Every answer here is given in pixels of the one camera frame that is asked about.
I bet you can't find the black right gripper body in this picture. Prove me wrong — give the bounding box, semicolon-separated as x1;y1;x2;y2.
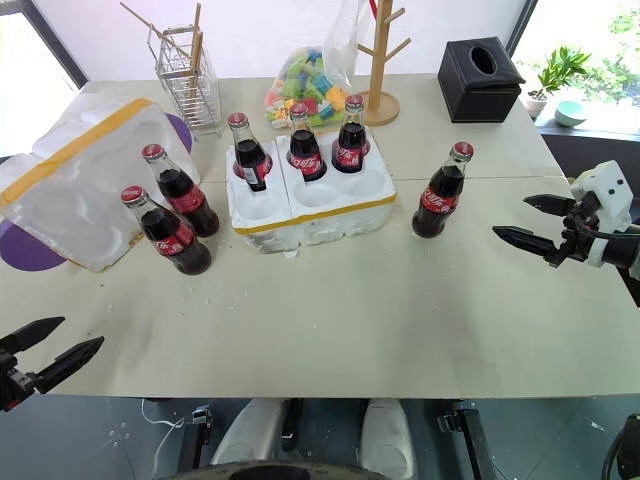
543;191;602;269

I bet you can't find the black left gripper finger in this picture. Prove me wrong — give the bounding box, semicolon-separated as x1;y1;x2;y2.
33;335;106;395
0;316;67;356

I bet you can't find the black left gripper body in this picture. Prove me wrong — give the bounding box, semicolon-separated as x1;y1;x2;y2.
0;348;41;414

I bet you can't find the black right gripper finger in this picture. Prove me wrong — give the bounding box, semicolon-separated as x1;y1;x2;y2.
491;225;557;261
522;194;578;218

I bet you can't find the glass cola bottle red cap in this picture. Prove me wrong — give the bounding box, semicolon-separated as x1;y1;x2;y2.
141;143;221;239
119;185;213;277
411;141;476;240
286;101;329;183
226;112;274;194
331;94;372;175

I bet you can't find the black leather tissue box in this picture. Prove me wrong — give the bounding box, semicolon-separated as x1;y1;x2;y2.
437;35;527;125

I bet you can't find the white foam lid yellow tape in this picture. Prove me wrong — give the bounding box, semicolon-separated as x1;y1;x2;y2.
0;96;202;274

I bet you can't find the white foam bottle tray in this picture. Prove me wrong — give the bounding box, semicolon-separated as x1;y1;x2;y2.
224;133;398;260

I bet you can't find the purple round mat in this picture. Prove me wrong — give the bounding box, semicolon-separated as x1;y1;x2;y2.
0;113;195;272

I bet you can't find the pale teal bowl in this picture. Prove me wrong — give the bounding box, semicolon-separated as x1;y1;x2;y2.
554;100;589;129

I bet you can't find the green potted plant white pot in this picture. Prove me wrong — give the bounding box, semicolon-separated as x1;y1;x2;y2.
524;46;592;120

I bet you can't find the white rounded robot leg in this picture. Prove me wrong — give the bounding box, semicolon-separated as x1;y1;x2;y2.
209;397;302;467
360;397;419;480

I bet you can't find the wooden mug tree stand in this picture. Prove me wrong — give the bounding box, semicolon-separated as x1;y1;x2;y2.
356;0;413;127

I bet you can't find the dark rounded robot body shape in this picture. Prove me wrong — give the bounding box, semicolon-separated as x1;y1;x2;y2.
172;461;384;480

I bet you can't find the plastic bag of colourful blocks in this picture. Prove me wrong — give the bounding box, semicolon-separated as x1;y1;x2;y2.
263;0;375;133

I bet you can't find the long thin wooden stick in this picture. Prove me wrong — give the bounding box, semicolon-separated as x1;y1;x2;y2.
119;1;202;62

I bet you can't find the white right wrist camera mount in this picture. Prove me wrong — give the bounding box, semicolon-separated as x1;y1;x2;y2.
569;160;634;269

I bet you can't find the thin white cable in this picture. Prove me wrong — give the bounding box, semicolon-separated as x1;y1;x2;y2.
140;397;185;465

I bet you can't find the black table leg bracket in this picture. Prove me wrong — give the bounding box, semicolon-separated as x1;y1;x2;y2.
191;405;217;447
436;406;495;480

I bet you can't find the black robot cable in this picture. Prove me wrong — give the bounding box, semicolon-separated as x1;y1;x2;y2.
601;413;640;480

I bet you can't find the metal wire rack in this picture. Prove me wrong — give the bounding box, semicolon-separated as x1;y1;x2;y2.
147;26;225;140

